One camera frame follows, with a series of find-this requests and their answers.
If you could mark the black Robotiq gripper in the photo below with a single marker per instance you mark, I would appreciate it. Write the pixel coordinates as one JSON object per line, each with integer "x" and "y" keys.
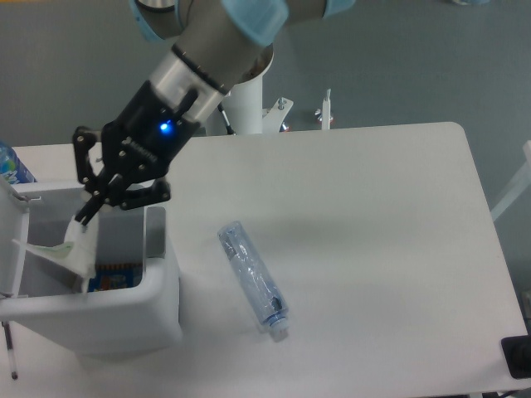
{"x": 137, "y": 146}

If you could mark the white paper wrapper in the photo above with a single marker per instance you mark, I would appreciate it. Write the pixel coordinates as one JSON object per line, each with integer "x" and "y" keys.
{"x": 77, "y": 253}

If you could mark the clear crushed plastic bottle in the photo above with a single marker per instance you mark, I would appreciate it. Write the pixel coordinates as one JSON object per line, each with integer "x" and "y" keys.
{"x": 261, "y": 291}

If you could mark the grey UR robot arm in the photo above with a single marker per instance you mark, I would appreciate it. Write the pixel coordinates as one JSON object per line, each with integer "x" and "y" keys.
{"x": 215, "y": 44}

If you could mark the white plastic trash can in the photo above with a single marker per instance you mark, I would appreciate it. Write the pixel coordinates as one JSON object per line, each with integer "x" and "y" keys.
{"x": 47, "y": 299}

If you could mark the blue snack packet in bin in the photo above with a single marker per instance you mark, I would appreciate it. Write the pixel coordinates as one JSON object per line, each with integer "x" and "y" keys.
{"x": 116, "y": 276}

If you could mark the blue labelled water bottle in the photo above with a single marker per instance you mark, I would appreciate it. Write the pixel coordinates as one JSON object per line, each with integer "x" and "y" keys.
{"x": 13, "y": 169}

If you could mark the black and white pen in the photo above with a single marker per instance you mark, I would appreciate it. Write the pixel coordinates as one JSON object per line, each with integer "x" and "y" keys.
{"x": 10, "y": 350}

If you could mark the black device at table edge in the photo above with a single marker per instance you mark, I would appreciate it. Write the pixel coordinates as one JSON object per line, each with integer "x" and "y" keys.
{"x": 517, "y": 355}

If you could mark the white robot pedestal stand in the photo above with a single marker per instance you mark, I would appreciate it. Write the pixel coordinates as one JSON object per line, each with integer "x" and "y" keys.
{"x": 242, "y": 112}

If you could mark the white frame bar right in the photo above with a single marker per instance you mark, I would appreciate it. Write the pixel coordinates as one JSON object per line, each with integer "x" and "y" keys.
{"x": 516, "y": 185}

